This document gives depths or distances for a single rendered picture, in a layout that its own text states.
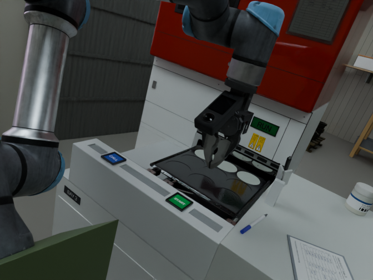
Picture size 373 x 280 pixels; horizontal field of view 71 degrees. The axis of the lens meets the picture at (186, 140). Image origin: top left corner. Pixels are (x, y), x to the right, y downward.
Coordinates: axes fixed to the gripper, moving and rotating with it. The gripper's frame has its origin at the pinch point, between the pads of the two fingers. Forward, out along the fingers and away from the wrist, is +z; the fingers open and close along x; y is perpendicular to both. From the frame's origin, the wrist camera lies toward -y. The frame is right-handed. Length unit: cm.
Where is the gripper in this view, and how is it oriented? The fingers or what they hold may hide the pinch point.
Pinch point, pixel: (210, 164)
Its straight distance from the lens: 63.1
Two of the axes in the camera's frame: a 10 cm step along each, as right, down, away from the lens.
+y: 5.4, -1.8, 8.2
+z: -2.6, 8.9, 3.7
